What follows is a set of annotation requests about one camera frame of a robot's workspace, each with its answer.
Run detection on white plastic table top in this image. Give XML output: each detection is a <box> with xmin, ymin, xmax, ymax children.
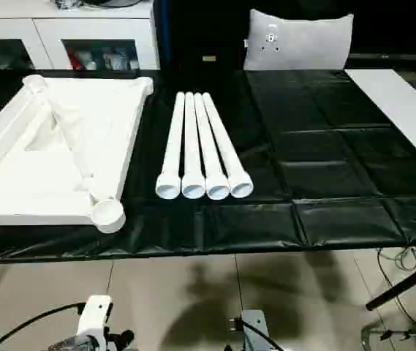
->
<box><xmin>0</xmin><ymin>73</ymin><xmax>154</xmax><ymax>234</ymax></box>

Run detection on white plastic table leg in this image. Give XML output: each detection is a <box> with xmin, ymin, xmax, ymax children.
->
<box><xmin>155</xmin><ymin>91</ymin><xmax>186</xmax><ymax>200</ymax></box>
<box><xmin>181</xmin><ymin>91</ymin><xmax>208</xmax><ymax>200</ymax></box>
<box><xmin>203</xmin><ymin>91</ymin><xmax>254</xmax><ymax>200</ymax></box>
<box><xmin>193</xmin><ymin>91</ymin><xmax>232</xmax><ymax>201</ymax></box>

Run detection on black work mat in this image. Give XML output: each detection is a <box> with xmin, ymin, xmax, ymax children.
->
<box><xmin>0</xmin><ymin>67</ymin><xmax>416</xmax><ymax>264</ymax></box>

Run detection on black metal bar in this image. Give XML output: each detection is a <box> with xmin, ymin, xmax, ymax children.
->
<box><xmin>366</xmin><ymin>256</ymin><xmax>416</xmax><ymax>312</ymax></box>

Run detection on white cabinet with glass doors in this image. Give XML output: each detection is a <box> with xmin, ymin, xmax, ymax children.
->
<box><xmin>0</xmin><ymin>0</ymin><xmax>162</xmax><ymax>72</ymax></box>

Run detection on grey black bag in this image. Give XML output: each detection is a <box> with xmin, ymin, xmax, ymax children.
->
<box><xmin>53</xmin><ymin>0</ymin><xmax>140</xmax><ymax>10</ymax></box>

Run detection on grey pillow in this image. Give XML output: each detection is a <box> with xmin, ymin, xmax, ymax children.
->
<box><xmin>243</xmin><ymin>9</ymin><xmax>355</xmax><ymax>72</ymax></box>

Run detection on white flat board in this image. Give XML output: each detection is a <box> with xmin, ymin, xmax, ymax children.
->
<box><xmin>346</xmin><ymin>68</ymin><xmax>416</xmax><ymax>177</ymax></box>

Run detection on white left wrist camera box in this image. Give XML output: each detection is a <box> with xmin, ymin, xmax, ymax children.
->
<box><xmin>76</xmin><ymin>295</ymin><xmax>115</xmax><ymax>346</ymax></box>

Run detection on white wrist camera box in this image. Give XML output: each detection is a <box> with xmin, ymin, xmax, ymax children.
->
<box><xmin>240</xmin><ymin>310</ymin><xmax>268</xmax><ymax>346</ymax></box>
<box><xmin>76</xmin><ymin>295</ymin><xmax>115</xmax><ymax>346</ymax></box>

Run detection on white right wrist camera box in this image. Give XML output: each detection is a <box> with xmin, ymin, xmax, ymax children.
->
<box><xmin>240</xmin><ymin>310</ymin><xmax>268</xmax><ymax>346</ymax></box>

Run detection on chrome metal frame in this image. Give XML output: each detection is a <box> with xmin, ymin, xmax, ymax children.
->
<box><xmin>360</xmin><ymin>320</ymin><xmax>416</xmax><ymax>351</ymax></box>

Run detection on grey floor cables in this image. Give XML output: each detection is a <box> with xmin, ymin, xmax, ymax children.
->
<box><xmin>375</xmin><ymin>246</ymin><xmax>416</xmax><ymax>331</ymax></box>

